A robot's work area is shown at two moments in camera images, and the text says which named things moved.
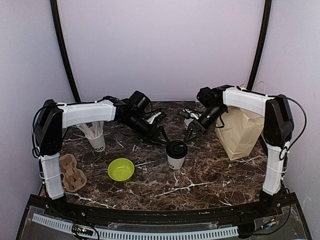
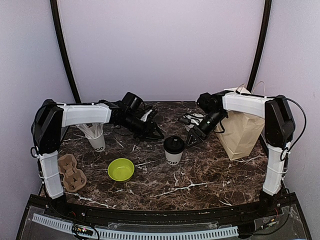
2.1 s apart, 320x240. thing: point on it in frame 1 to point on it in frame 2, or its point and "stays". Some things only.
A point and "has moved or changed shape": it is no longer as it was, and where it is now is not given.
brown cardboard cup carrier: [73, 178] stays
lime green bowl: [121, 169] stays
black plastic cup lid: [176, 149] has moved or changed shape
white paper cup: [175, 163] has moved or changed shape
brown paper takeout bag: [238, 130] stays
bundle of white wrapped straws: [93, 132] stays
